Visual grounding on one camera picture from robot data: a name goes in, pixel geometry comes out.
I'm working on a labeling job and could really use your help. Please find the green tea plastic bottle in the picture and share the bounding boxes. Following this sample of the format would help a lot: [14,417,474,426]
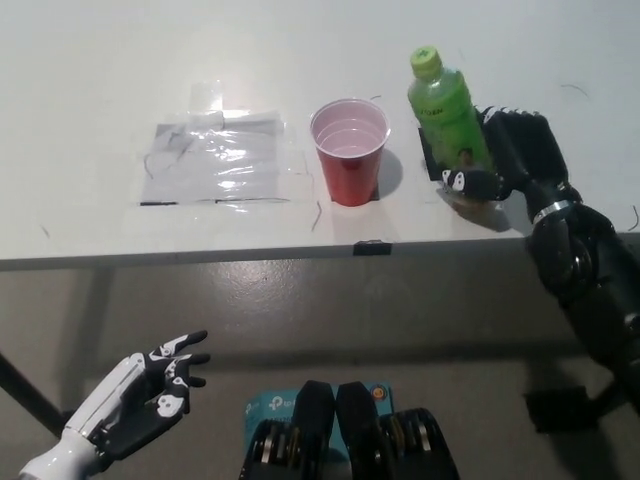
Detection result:
[407,47,497,201]

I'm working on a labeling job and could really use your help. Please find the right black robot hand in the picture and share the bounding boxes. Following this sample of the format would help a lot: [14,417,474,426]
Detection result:
[439,104,584,226]

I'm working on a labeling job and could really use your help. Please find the clear plastic sheet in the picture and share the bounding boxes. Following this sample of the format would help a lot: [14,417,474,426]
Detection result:
[137,110,309,207]

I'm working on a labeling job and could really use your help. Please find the clear tape strip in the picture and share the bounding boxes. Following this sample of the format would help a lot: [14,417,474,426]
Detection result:
[189,82,226,119]

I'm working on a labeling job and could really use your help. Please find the teal cardboard router box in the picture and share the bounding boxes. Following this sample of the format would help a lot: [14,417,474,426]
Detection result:
[243,382,396,459]

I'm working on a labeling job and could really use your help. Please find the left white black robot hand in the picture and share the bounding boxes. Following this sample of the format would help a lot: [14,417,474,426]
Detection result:
[17,329,211,476]

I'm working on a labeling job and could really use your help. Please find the small black tape piece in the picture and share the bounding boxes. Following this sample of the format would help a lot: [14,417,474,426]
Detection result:
[352,239,392,257]

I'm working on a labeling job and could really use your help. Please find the black table leg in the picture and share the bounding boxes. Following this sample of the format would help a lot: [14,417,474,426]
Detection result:
[0,352,67,436]

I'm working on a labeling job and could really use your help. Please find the red plastic cup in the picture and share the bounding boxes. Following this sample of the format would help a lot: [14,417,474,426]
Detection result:
[308,98,392,207]

